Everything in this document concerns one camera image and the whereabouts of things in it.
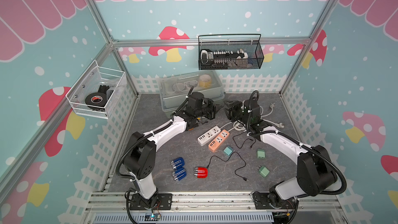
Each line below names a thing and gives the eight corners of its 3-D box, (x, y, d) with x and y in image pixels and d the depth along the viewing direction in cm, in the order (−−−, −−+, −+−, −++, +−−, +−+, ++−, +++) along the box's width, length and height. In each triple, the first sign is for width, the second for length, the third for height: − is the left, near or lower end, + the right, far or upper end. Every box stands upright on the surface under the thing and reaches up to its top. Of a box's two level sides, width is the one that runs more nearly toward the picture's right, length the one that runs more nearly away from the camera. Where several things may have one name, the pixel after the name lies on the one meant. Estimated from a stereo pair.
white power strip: (201, 147, 94) (201, 145, 92) (196, 140, 97) (195, 138, 94) (222, 132, 100) (222, 130, 98) (216, 127, 103) (217, 124, 101)
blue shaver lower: (172, 180, 82) (171, 178, 80) (174, 169, 86) (173, 167, 83) (186, 180, 82) (185, 178, 80) (186, 169, 86) (186, 167, 83)
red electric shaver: (194, 178, 83) (193, 176, 81) (194, 169, 86) (194, 167, 84) (208, 178, 83) (208, 176, 81) (207, 169, 86) (208, 167, 84)
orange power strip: (207, 148, 93) (207, 146, 91) (223, 130, 101) (224, 128, 99) (213, 154, 91) (214, 152, 89) (230, 135, 99) (231, 133, 97)
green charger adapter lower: (262, 178, 83) (264, 176, 81) (255, 167, 87) (257, 165, 85) (269, 175, 84) (270, 173, 82) (262, 164, 88) (263, 162, 86)
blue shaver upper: (173, 170, 86) (172, 168, 83) (171, 162, 89) (170, 160, 86) (185, 166, 87) (185, 164, 85) (183, 158, 90) (183, 156, 87)
